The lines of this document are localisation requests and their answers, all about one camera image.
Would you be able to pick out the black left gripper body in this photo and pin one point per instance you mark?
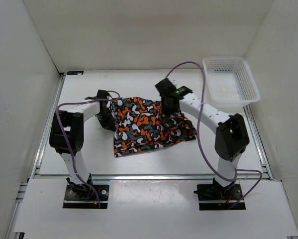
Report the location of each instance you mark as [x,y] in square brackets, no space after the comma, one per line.
[106,119]

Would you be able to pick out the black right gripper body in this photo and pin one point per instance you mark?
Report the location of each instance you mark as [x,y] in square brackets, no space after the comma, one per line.
[166,108]

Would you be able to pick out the orange camouflage shorts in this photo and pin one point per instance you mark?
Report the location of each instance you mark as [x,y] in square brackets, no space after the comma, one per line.
[141,126]

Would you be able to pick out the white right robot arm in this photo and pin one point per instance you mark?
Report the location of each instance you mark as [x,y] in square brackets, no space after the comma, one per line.
[231,136]

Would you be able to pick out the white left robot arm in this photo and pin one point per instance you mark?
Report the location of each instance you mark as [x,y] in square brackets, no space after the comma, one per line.
[67,134]

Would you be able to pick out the small blue label sticker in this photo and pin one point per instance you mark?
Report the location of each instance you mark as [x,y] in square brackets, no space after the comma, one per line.
[75,72]

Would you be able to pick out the white perforated plastic basket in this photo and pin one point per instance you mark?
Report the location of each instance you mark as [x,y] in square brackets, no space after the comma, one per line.
[230,82]

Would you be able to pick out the front aluminium rail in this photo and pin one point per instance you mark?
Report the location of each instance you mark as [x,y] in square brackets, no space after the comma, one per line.
[154,177]

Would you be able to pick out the left aluminium frame rail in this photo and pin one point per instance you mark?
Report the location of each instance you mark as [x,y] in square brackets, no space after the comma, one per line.
[45,134]

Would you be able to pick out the aluminium frame rail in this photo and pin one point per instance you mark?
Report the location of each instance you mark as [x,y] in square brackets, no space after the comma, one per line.
[45,134]
[258,143]

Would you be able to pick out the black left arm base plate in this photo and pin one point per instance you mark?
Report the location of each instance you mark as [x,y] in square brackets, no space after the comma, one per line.
[73,199]

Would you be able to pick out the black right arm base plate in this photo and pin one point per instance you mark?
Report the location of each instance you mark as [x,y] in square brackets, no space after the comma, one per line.
[209,200]

